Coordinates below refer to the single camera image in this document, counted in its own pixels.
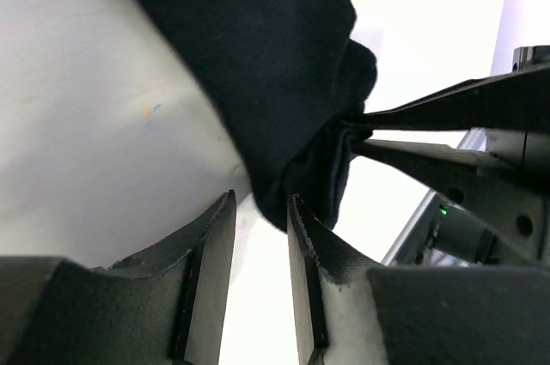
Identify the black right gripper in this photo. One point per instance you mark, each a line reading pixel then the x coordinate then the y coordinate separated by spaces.
pixel 494 202

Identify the aluminium frame rail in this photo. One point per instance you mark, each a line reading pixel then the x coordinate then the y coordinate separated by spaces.
pixel 404 248

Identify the black sock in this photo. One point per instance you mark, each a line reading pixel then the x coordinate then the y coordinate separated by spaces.
pixel 285 77

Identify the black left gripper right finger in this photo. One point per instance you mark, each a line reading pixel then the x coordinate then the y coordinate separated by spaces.
pixel 334 293

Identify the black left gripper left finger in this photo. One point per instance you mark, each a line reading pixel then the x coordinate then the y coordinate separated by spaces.
pixel 168 301

